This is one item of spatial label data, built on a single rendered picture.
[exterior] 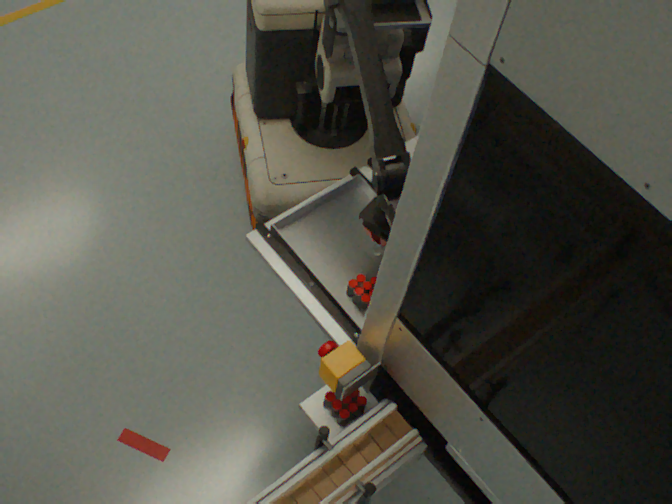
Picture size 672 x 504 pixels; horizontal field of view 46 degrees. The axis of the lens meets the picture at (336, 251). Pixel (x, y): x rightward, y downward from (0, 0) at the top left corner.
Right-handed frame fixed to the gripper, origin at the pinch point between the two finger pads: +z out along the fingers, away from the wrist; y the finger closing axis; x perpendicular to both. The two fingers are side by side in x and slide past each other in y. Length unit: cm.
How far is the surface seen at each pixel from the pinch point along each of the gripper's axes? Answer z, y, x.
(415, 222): -52, 16, -27
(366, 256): 6.5, -1.8, -1.3
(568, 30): -96, 26, -30
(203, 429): 95, -28, -33
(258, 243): 6.5, -22.8, -14.6
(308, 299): 6.7, -5.1, -18.8
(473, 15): -90, 15, -27
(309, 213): 6.3, -19.1, -0.5
